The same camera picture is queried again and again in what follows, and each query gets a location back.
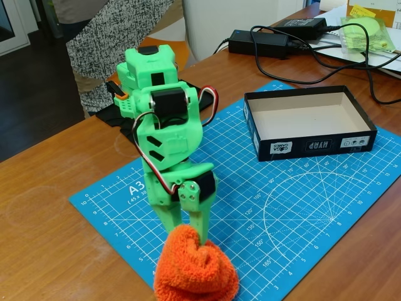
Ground orange fuzzy sock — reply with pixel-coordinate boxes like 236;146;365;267
153;224;241;301

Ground blue A3 cutting mat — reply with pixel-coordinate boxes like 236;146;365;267
68;80;401;301

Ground black cardboard box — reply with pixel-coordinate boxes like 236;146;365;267
243;85;378;162

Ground orange and black clamp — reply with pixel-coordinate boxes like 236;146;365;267
105;80;128;101

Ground large black power adapter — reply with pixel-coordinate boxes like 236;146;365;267
227;29;291;59

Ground white chair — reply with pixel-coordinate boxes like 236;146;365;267
143;0;306;75

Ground person in speckled top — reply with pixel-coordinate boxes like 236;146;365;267
51;0;185;117

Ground slim black power adapter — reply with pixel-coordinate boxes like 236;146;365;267
274;18;328;41

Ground white paper sheets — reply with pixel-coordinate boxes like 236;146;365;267
308;11;401;79

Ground plastic bag of green parts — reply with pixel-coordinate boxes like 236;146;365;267
340;15;396;57

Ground yellow sticky note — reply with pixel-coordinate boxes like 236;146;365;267
350;3;377;19

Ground white framed glass door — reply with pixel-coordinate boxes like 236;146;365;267
0;0;31;57

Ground black power cable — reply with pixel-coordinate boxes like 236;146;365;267
250;23;401;104

